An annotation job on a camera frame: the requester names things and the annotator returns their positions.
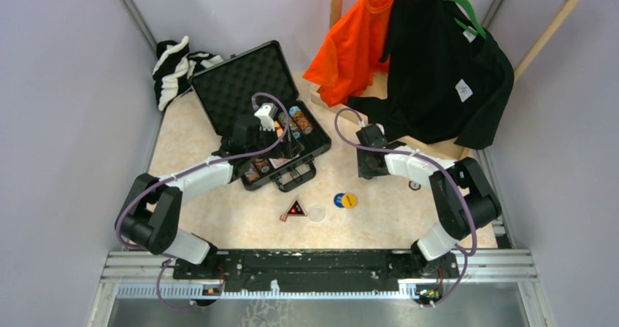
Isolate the green clothes hanger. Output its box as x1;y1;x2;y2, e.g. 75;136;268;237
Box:
444;0;488;39

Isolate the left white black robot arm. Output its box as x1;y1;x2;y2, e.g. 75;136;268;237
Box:
114;94;291;279

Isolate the aluminium frame rail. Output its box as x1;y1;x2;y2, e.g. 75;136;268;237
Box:
88;249;555;326

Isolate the black white striped cloth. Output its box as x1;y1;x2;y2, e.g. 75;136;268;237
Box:
152;35;223;112

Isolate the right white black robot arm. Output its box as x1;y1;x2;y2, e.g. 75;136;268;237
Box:
356;125;502;277

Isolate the orange t-shirt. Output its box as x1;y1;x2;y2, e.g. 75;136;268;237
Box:
303;0;394;107

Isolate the blue small blind button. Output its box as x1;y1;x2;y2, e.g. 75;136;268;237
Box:
334;193;345;208

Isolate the clear dealer button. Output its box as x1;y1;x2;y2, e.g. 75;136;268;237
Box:
308;206;326;223

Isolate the orange boxed card deck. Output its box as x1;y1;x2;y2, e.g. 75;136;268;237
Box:
274;121;284;137

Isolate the blue orange chip stack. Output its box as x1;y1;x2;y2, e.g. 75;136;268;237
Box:
244;166;261;183

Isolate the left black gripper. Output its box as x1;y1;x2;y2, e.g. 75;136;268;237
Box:
247;123;304;161

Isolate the green orange chip stack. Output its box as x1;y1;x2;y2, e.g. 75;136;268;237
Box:
278;112;301;139

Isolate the wooden clothes rack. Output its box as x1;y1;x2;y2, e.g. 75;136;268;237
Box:
309;0;593;174

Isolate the purple black chip stack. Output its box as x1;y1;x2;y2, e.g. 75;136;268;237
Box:
254;158;271;174

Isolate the red yellow chip stack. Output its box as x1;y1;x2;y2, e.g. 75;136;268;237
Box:
288;106;313;135

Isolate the black red triangle token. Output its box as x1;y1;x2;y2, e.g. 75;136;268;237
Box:
284;199;307;218

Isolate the orange black 100 chip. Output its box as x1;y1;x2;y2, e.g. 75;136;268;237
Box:
408;181;421;191

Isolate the red playing card deck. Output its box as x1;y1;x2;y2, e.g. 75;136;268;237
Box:
269;158;291;169

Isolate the yellow big blind button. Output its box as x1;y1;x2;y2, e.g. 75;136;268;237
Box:
340;193;358;209

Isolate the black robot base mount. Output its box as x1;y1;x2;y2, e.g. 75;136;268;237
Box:
173;250;460;293

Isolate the black t-shirt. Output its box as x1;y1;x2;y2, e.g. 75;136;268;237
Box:
347;0;515;150

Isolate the black poker set case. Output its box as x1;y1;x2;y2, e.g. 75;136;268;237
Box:
191;40;331;192

